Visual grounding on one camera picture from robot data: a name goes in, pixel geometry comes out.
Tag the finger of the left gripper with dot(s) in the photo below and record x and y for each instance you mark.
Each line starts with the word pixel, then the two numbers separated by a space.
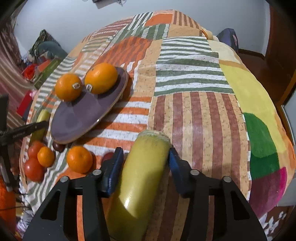
pixel 11 136

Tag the small mandarin orange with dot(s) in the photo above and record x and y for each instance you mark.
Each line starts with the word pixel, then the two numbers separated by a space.
pixel 46 157
pixel 79 159

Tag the dark blue pillow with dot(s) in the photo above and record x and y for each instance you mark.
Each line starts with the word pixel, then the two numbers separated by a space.
pixel 228 36

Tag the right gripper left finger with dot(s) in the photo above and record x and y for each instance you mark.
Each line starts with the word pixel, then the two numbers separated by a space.
pixel 56 218

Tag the brown wooden door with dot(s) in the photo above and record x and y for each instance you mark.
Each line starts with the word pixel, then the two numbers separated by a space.
pixel 276 68

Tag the dark purple round plate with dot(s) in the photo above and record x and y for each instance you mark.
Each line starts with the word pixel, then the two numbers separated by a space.
pixel 72 120

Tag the green cardboard box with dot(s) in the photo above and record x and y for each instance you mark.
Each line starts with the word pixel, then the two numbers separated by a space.
pixel 46 72

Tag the large orange with sticker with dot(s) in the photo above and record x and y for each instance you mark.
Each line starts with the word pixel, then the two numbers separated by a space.
pixel 68 87

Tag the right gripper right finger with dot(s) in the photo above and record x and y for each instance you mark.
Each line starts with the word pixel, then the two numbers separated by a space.
pixel 234 218

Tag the red tomato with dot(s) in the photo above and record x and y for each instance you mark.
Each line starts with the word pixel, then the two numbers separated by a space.
pixel 34 149
pixel 33 170

